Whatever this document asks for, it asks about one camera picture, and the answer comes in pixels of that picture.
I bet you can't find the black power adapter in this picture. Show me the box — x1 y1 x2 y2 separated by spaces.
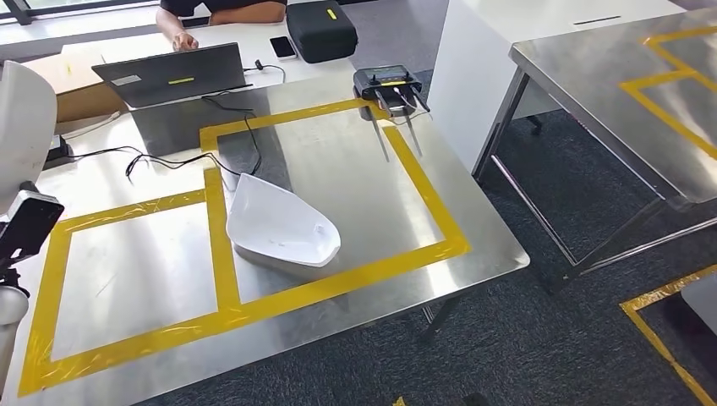
43 134 75 170

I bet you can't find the black remote controller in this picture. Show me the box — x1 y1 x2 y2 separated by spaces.
351 63 433 165

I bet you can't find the dark grey laptop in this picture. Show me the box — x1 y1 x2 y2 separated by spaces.
90 41 255 112

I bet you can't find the white desk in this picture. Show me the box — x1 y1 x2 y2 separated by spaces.
0 6 371 139

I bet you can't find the black carrying case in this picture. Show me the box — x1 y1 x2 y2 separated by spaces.
284 0 360 65

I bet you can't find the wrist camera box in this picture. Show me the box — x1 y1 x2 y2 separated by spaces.
0 189 66 266

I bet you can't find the laptop charging cable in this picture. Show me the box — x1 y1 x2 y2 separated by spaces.
242 58 288 85

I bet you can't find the steel workbench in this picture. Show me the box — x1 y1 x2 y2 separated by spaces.
0 71 532 406
472 8 717 283

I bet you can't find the person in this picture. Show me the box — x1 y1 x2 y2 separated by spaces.
154 0 289 53

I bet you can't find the black smartphone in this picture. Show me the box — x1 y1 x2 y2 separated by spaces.
268 34 299 61

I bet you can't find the brown cardboard box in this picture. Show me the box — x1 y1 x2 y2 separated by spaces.
21 52 129 125

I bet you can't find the black cable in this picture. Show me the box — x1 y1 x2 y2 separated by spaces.
43 92 265 187

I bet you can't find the yellow tape marking on bench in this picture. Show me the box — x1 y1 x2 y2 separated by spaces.
15 97 473 400
618 25 717 162

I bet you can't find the white cabinet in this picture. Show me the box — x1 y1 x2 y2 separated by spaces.
424 0 688 173

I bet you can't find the white plastic shell part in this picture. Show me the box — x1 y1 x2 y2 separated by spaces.
0 59 59 215
225 172 342 282

